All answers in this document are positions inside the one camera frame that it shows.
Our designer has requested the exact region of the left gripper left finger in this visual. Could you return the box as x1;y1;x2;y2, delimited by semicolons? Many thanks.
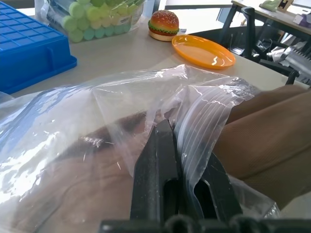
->
130;118;183;221

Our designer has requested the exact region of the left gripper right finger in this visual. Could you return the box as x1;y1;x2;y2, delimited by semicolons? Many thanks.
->
181;150;243;219

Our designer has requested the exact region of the brown corduroy cap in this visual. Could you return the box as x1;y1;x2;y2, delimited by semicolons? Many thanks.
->
0;84;311;233

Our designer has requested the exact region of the clear plastic zip bag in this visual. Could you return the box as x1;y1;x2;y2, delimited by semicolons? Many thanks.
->
0;64;280;233

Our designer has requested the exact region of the bag of green foam rollers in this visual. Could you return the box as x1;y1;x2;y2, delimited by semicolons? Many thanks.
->
34;0;149;44

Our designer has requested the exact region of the yellow plastic plate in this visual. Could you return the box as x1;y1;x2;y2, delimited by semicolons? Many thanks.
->
171;34;237;70

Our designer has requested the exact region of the toy hamburger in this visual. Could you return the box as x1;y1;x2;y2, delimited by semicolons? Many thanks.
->
148;10;180;42

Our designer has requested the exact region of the black office chair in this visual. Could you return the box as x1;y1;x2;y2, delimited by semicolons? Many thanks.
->
189;7;311;85

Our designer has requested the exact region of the blue plastic grid crate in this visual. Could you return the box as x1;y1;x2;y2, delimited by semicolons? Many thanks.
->
0;2;78;94

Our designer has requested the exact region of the background desk with black legs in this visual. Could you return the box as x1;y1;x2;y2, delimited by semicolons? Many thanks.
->
220;0;311;37

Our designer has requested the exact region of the small purple box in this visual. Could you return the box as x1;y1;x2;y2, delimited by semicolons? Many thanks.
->
293;13;311;29

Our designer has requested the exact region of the green cloth item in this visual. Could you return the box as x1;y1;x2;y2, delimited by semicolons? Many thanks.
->
259;0;279;12

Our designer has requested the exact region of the small wooden frame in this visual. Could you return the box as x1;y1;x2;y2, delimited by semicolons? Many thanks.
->
276;0;292;12

